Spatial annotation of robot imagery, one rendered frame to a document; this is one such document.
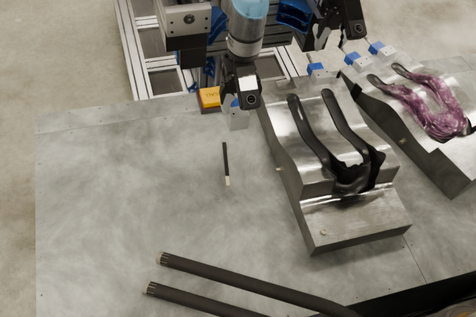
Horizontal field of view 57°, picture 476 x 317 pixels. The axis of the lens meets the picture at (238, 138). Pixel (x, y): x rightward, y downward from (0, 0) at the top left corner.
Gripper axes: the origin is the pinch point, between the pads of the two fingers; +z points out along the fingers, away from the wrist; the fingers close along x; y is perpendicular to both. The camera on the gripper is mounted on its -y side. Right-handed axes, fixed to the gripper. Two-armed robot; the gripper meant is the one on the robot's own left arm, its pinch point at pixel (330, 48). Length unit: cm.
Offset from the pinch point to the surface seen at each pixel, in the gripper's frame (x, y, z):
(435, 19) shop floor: -154, 114, 101
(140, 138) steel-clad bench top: 54, -5, 21
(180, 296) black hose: 51, -51, 17
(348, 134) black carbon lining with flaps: -0.7, -20.6, 12.3
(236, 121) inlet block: 29.8, -14.8, 6.6
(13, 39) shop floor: 113, 136, 101
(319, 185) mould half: 14.6, -35.4, 9.4
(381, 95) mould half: -17.1, -8.4, 13.4
